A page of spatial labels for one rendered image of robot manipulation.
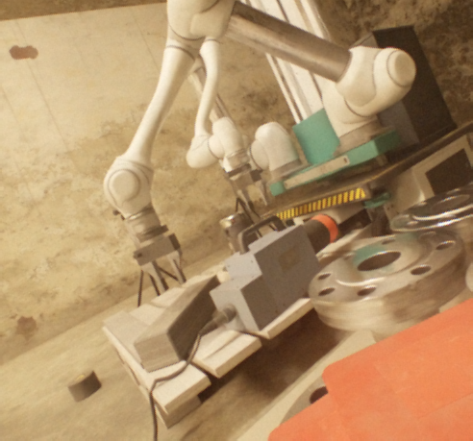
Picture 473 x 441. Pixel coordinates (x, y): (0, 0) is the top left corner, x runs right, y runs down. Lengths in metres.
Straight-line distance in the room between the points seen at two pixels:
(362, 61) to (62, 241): 3.09
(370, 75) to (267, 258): 0.61
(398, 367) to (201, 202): 3.73
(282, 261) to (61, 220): 2.95
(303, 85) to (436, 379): 1.59
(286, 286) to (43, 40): 3.81
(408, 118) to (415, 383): 1.41
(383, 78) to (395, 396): 0.97
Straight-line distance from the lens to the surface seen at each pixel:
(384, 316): 0.52
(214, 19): 1.07
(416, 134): 1.60
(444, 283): 0.54
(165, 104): 1.09
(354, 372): 0.29
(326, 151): 1.62
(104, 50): 4.34
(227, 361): 0.81
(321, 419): 0.30
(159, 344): 0.93
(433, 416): 0.24
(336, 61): 1.13
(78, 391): 1.58
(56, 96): 4.02
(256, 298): 0.85
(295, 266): 0.95
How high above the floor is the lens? 0.45
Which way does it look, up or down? 3 degrees down
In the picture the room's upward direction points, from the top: 25 degrees counter-clockwise
